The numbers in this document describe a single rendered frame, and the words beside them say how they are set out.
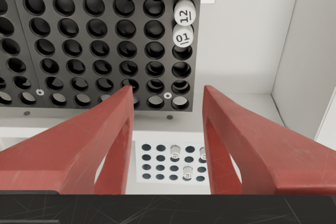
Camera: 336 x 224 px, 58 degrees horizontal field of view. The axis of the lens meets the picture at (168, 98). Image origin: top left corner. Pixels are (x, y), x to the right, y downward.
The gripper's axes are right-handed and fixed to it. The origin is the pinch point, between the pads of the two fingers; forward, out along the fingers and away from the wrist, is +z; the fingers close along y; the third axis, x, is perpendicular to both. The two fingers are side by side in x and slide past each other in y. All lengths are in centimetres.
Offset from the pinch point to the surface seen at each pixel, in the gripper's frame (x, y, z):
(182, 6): -1.9, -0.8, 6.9
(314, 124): 5.7, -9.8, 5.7
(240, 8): 0.8, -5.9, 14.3
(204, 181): 27.1, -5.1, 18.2
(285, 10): 1.0, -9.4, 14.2
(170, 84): 4.0, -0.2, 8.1
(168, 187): 33.5, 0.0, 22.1
